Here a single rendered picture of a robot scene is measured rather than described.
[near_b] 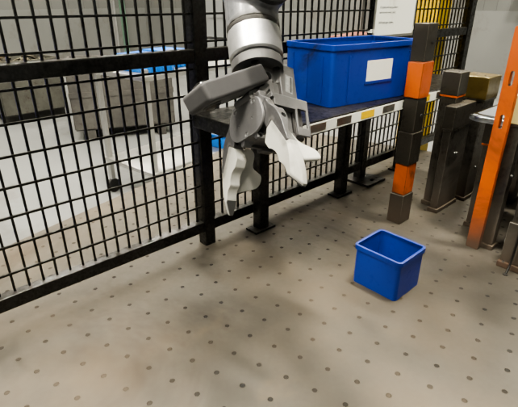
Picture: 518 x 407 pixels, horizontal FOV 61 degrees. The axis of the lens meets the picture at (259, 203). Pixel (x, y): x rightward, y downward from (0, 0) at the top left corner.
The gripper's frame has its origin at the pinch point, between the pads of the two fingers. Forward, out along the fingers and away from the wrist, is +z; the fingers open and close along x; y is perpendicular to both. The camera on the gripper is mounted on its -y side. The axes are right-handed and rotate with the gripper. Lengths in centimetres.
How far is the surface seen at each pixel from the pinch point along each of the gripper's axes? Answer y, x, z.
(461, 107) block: 75, 7, -32
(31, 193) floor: 26, 292, -82
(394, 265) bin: 39.5, 10.0, 7.2
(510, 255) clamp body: 71, 2, 7
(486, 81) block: 84, 3, -40
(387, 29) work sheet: 73, 22, -64
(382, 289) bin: 41.6, 15.3, 11.4
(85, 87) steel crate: 78, 340, -202
